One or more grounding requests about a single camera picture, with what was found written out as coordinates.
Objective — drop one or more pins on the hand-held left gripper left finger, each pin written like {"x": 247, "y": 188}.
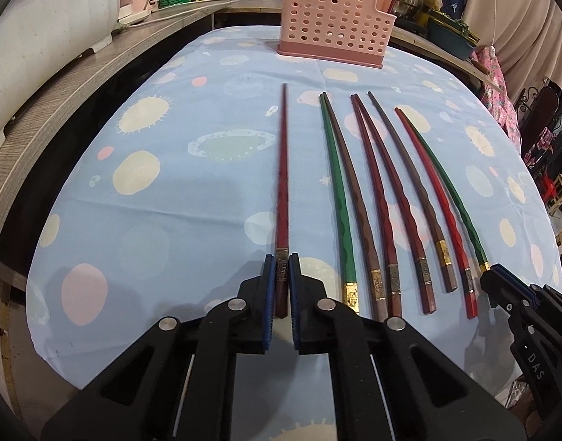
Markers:
{"x": 268, "y": 303}

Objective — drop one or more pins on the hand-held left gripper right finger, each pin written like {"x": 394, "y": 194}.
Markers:
{"x": 297, "y": 303}

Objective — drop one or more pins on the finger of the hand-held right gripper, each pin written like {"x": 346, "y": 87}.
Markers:
{"x": 552, "y": 301}
{"x": 504, "y": 291}

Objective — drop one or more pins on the green chopstick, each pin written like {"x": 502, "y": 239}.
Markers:
{"x": 337, "y": 202}
{"x": 451, "y": 193}

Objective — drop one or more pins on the bright red chopstick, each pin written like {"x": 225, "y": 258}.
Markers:
{"x": 439, "y": 202}

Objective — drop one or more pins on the grey brown chopstick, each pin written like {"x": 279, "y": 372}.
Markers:
{"x": 416, "y": 193}

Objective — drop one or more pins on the pink perforated plastic basket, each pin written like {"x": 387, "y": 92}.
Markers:
{"x": 327, "y": 18}

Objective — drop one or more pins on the blue printed tablecloth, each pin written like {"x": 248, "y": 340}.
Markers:
{"x": 170, "y": 239}

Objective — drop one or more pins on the black metal chair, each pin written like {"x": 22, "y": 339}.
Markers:
{"x": 538, "y": 110}

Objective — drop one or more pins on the pink floral garment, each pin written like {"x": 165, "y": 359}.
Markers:
{"x": 501, "y": 101}

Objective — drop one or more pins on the green basin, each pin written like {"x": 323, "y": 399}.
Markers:
{"x": 451, "y": 36}

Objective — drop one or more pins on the beige curtain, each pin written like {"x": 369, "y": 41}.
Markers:
{"x": 529, "y": 18}

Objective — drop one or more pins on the wooden counter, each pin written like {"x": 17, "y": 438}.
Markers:
{"x": 55, "y": 101}

